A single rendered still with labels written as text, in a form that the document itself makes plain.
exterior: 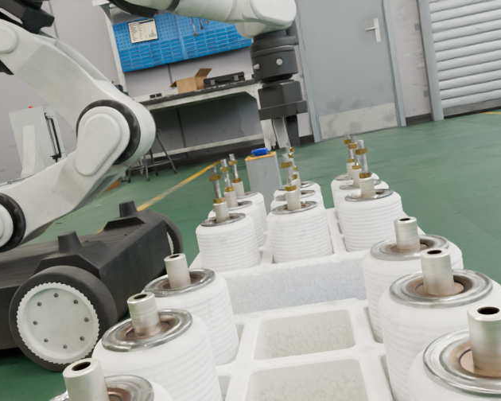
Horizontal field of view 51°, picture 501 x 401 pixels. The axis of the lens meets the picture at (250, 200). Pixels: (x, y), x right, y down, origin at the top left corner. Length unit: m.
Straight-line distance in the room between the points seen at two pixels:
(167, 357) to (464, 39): 5.81
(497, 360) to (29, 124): 4.39
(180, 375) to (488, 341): 0.22
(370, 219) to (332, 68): 5.17
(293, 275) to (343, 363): 0.31
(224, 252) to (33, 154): 3.72
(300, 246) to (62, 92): 0.67
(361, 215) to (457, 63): 5.30
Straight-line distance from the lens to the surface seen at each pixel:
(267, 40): 1.03
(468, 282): 0.44
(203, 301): 0.52
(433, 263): 0.42
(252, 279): 0.80
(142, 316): 0.44
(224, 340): 0.55
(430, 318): 0.40
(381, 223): 0.81
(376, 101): 5.97
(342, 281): 0.80
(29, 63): 1.25
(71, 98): 1.23
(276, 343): 0.63
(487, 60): 6.15
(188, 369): 0.43
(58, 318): 1.08
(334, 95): 5.93
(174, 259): 0.54
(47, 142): 4.52
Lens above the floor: 0.41
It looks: 9 degrees down
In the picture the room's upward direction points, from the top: 11 degrees counter-clockwise
